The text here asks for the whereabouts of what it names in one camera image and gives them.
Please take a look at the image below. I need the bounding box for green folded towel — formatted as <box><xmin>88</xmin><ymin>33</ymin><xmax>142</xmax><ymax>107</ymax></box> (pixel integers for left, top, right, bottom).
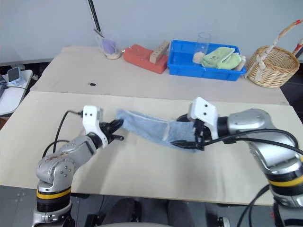
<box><xmin>201</xmin><ymin>46</ymin><xmax>242</xmax><ymax>70</ymax></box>

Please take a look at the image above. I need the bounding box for beige board sheet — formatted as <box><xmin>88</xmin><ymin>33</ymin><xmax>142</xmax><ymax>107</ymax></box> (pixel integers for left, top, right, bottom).
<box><xmin>0</xmin><ymin>91</ymin><xmax>303</xmax><ymax>206</ymax></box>
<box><xmin>29</xmin><ymin>45</ymin><xmax>291</xmax><ymax>106</ymax></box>

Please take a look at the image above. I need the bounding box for blue plastic bin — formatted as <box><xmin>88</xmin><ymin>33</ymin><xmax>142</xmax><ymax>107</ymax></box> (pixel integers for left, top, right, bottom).
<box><xmin>167</xmin><ymin>39</ymin><xmax>248</xmax><ymax>82</ymax></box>

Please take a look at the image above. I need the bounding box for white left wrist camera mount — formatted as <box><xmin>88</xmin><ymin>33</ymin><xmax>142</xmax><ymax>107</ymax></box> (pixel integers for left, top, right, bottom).
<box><xmin>82</xmin><ymin>105</ymin><xmax>110</xmax><ymax>148</ymax></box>

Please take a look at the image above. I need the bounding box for small white screen device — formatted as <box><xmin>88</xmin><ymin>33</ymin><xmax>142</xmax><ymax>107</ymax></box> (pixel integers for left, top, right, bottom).
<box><xmin>7</xmin><ymin>66</ymin><xmax>22</xmax><ymax>84</ymax></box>

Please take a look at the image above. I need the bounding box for wicker basket with handle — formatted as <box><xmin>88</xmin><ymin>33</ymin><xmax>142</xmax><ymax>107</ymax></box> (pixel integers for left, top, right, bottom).
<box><xmin>246</xmin><ymin>19</ymin><xmax>303</xmax><ymax>89</ymax></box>

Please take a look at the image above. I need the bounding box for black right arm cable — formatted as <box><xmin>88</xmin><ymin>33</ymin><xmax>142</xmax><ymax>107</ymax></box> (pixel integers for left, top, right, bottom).
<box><xmin>198</xmin><ymin>129</ymin><xmax>303</xmax><ymax>227</ymax></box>

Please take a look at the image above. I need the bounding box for white side table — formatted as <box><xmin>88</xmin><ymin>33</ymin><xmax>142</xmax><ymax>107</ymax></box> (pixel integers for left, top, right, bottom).
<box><xmin>0</xmin><ymin>69</ymin><xmax>34</xmax><ymax>117</ymax></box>

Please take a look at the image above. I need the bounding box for cream cloth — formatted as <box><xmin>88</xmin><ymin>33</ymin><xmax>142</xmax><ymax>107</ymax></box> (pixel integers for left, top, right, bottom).
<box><xmin>233</xmin><ymin>54</ymin><xmax>248</xmax><ymax>72</ymax></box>

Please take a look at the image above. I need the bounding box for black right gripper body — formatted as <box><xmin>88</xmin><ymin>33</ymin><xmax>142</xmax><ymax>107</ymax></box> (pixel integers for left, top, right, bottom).
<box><xmin>193</xmin><ymin>119</ymin><xmax>212</xmax><ymax>151</ymax></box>

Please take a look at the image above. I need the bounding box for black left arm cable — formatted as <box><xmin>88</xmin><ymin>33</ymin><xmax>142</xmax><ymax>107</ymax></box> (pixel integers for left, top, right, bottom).
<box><xmin>42</xmin><ymin>110</ymin><xmax>84</xmax><ymax>159</ymax></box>

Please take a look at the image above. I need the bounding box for light blue towel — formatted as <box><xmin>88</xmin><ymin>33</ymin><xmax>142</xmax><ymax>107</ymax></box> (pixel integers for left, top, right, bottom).
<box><xmin>115</xmin><ymin>108</ymin><xmax>202</xmax><ymax>153</ymax></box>

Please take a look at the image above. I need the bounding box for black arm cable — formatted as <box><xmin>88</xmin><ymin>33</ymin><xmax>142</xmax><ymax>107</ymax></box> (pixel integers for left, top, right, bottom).
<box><xmin>42</xmin><ymin>110</ymin><xmax>84</xmax><ymax>159</ymax></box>
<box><xmin>198</xmin><ymin>129</ymin><xmax>303</xmax><ymax>227</ymax></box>

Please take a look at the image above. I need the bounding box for clear measuring cup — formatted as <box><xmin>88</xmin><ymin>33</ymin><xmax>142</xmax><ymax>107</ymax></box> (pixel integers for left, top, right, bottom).
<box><xmin>95</xmin><ymin>33</ymin><xmax>123</xmax><ymax>61</ymax></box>

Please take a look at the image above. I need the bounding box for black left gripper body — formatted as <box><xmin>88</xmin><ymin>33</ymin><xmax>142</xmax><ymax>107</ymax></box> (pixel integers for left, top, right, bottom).
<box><xmin>98</xmin><ymin>122</ymin><xmax>117</xmax><ymax>144</ymax></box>

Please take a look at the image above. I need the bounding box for wooden block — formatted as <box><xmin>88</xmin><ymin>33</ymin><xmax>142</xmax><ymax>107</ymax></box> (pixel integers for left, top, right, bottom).
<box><xmin>149</xmin><ymin>41</ymin><xmax>171</xmax><ymax>64</ymax></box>

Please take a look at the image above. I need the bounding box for red cloth bag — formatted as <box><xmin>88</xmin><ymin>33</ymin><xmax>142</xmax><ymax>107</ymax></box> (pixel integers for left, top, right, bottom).
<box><xmin>123</xmin><ymin>44</ymin><xmax>169</xmax><ymax>75</ymax></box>

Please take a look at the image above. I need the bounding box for clear plastic cylinder cup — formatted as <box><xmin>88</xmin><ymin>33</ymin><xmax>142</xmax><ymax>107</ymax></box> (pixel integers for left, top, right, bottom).
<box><xmin>192</xmin><ymin>32</ymin><xmax>212</xmax><ymax>64</ymax></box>

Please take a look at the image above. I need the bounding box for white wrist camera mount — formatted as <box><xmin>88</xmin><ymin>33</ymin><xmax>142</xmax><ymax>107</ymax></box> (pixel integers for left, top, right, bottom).
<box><xmin>82</xmin><ymin>105</ymin><xmax>110</xmax><ymax>148</ymax></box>
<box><xmin>187</xmin><ymin>96</ymin><xmax>220</xmax><ymax>140</ymax></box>

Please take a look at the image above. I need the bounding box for black rod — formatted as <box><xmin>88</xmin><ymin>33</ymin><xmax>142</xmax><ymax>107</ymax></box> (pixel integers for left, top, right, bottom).
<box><xmin>88</xmin><ymin>0</ymin><xmax>105</xmax><ymax>38</ymax></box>

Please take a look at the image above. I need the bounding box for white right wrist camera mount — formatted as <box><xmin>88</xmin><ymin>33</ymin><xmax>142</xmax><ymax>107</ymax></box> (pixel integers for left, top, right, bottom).
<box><xmin>187</xmin><ymin>96</ymin><xmax>220</xmax><ymax>140</ymax></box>

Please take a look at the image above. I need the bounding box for red and white object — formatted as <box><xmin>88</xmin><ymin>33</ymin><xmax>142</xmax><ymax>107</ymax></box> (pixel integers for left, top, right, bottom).
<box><xmin>292</xmin><ymin>38</ymin><xmax>303</xmax><ymax>56</ymax></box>

